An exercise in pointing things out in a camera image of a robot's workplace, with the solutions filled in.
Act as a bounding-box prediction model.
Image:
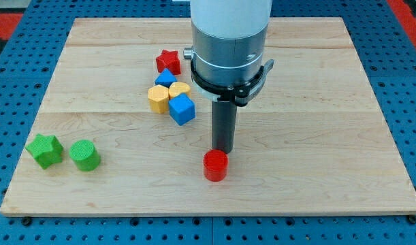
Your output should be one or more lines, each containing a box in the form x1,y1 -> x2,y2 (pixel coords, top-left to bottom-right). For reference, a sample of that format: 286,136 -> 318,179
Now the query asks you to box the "light wooden board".
0,18 -> 416,217

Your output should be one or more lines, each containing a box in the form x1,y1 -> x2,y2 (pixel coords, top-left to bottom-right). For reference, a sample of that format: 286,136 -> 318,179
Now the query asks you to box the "yellow heart block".
168,82 -> 191,99

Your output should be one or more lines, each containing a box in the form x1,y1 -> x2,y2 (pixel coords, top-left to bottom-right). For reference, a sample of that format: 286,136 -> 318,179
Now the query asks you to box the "green star block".
25,134 -> 63,169

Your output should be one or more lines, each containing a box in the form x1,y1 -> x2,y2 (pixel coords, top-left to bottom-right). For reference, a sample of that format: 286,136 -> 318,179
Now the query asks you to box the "blue cube block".
168,93 -> 195,126

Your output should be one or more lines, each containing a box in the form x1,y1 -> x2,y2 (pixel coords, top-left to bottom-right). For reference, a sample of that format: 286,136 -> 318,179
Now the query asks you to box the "red star block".
155,50 -> 181,75

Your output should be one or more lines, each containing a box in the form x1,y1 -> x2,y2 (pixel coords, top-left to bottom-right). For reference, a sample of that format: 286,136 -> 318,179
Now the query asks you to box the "yellow hexagon block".
148,85 -> 170,114

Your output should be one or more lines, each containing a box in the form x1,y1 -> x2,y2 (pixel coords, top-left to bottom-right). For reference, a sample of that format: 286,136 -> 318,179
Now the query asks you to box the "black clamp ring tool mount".
190,59 -> 274,107

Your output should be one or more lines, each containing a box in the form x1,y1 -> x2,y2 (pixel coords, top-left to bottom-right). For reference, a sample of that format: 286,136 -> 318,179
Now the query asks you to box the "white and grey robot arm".
183,0 -> 274,154

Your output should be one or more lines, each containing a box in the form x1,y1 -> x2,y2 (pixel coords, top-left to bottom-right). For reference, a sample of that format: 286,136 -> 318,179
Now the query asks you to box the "green cylinder block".
69,140 -> 101,172

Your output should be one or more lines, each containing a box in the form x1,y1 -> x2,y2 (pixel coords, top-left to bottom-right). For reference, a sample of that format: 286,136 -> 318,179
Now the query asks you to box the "red cylinder block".
203,149 -> 229,182

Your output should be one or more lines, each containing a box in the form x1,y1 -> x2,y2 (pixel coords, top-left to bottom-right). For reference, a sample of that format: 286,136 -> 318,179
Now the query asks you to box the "blue triangle block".
155,68 -> 178,88

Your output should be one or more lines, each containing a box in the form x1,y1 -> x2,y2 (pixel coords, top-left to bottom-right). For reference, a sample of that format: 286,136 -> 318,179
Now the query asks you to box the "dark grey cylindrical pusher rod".
212,101 -> 237,154

